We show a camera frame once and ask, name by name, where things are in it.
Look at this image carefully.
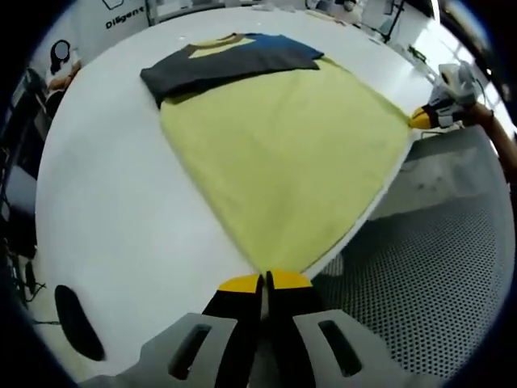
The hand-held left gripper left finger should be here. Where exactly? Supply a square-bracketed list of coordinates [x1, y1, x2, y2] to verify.
[139, 273, 263, 388]

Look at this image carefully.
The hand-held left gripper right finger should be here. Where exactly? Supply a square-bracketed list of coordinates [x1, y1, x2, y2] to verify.
[266, 271, 405, 388]

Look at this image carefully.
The yellow grey blue garment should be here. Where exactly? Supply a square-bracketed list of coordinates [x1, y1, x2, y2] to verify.
[139, 32, 416, 276]

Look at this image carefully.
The person's right hand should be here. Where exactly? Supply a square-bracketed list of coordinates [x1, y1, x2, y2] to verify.
[462, 103, 493, 127]

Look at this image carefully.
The black stand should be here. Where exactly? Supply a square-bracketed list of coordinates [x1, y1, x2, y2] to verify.
[379, 0, 406, 44]

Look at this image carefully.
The grey mesh chair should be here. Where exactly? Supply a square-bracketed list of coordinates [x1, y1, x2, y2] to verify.
[313, 124, 513, 384]

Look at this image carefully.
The metal storage shelf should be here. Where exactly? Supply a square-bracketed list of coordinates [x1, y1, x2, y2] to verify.
[145, 0, 259, 23]

